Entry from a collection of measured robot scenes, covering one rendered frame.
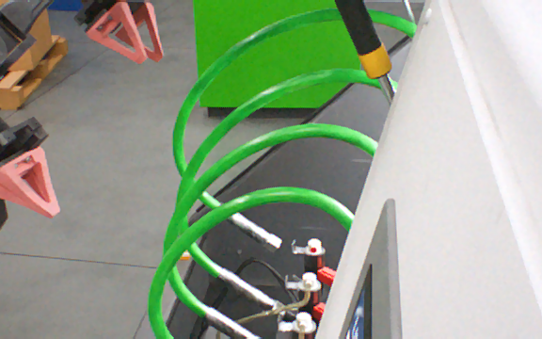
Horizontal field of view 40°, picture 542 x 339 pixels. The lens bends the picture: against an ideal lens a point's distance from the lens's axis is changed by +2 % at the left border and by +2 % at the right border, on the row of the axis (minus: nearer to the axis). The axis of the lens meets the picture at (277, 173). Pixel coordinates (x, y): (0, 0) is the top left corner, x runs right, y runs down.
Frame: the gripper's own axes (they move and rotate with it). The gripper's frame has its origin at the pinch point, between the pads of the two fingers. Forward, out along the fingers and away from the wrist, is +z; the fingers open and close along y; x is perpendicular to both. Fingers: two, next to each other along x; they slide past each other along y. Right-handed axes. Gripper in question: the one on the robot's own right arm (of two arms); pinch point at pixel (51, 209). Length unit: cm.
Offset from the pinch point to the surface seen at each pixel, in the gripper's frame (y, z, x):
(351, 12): 47.5, 6.1, -12.3
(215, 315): 7.8, 21.2, 0.2
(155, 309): 11.0, 15.2, -8.7
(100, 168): -199, -25, 226
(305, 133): 30.7, 11.6, 2.4
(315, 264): 10.8, 26.9, 17.5
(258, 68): -139, -13, 316
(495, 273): 58, 14, -43
